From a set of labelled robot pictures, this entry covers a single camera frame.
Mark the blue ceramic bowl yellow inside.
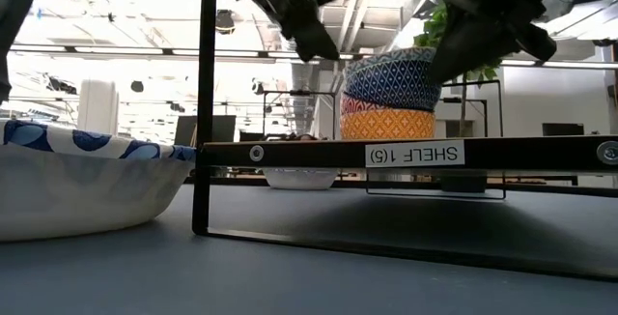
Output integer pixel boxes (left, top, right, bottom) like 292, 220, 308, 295
343, 62, 443, 112

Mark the silver ventilation duct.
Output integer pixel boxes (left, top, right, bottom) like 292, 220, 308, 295
385, 0, 453, 51

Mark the black ceiling dome lamp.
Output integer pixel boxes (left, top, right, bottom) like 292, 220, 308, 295
214, 9, 238, 35

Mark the large blue-white paper bowl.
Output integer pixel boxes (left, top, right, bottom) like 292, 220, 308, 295
0, 119, 197, 243

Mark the small blue-white paper bowl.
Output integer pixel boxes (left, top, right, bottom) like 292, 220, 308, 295
263, 168, 342, 191

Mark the orange patterned ceramic bowl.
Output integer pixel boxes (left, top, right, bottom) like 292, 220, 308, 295
339, 108, 436, 141

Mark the small black monitor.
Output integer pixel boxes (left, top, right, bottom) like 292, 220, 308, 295
542, 122, 586, 138

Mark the white pillar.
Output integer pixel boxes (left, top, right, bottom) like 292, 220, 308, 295
76, 78, 120, 136

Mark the black frame wooden shelf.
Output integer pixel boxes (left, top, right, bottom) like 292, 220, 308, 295
189, 0, 618, 285

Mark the dark monitor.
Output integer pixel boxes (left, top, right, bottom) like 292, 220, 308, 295
174, 114, 238, 143

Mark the green potted tree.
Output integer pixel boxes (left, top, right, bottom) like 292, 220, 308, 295
412, 3, 506, 138

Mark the white shelf label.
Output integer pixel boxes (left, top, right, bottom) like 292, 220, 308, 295
365, 139, 466, 168

